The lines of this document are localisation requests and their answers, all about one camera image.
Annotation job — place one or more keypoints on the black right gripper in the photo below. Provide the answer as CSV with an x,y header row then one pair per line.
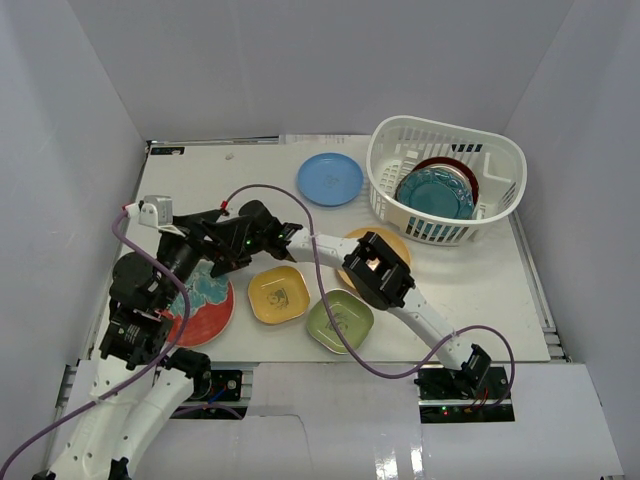
x,y
229,264

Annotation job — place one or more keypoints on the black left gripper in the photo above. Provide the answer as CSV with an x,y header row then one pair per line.
x,y
167,240

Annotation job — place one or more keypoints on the red teal flower plate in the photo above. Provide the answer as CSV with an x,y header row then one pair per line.
x,y
212,302

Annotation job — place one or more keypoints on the white plastic dish bin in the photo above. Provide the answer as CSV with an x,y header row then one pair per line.
x,y
399,143

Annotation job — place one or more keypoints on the teal scalloped plate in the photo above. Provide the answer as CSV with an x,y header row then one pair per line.
x,y
436,192

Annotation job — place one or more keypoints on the dark red rimmed plate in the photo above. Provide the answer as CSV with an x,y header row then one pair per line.
x,y
455,166

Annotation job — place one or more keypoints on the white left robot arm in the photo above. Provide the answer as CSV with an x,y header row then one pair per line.
x,y
142,375

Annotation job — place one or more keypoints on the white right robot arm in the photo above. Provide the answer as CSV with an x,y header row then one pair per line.
x,y
381,278

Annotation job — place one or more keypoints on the yellow square panda dish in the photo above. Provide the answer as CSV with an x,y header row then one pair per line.
x,y
278,295

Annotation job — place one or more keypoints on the black label sticker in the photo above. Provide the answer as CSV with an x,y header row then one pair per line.
x,y
166,151

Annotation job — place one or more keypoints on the light blue round plate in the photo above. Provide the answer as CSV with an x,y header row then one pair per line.
x,y
330,179

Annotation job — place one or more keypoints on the paper sheets behind table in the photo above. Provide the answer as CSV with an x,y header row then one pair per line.
x,y
323,139

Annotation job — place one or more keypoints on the green square panda dish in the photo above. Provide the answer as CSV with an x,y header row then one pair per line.
x,y
352,316

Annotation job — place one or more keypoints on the orange round plate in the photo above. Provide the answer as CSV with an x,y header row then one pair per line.
x,y
392,239

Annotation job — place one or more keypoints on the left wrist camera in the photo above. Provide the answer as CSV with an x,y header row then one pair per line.
x,y
153,211

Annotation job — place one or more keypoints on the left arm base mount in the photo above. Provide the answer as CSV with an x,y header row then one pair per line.
x,y
217,396

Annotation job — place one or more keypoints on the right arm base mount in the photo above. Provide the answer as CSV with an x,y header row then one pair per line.
x,y
441,402

